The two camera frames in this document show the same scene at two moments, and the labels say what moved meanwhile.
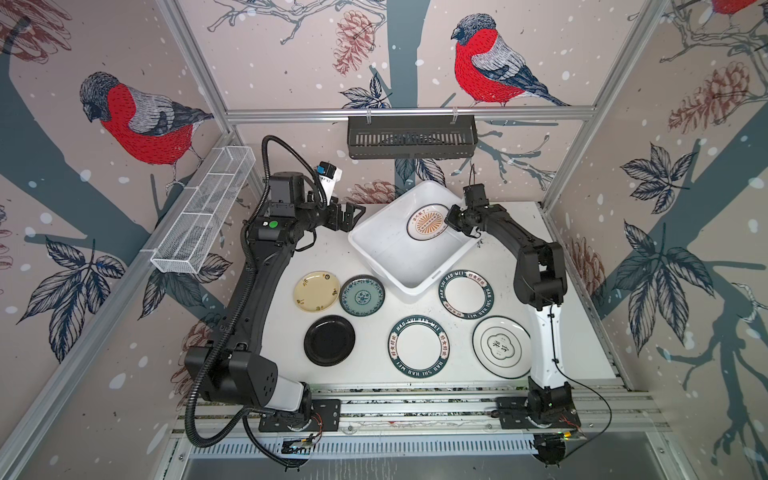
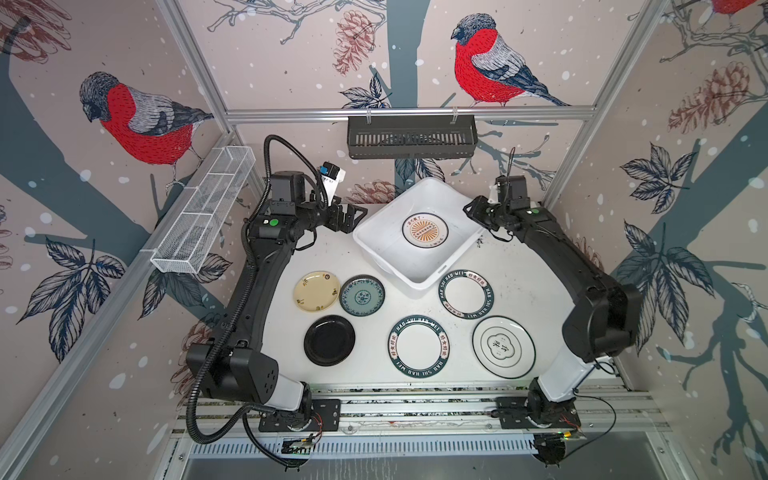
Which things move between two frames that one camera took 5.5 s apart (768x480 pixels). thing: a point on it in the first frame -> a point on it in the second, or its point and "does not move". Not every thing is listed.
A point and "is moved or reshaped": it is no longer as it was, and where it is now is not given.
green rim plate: x=465 y=294 does not move
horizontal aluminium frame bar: x=342 y=114 does not move
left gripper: x=348 y=222 does not move
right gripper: x=453 y=216 -> x=479 y=213
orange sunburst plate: x=427 y=222 is moved or reshaped
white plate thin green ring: x=502 y=346 does not move
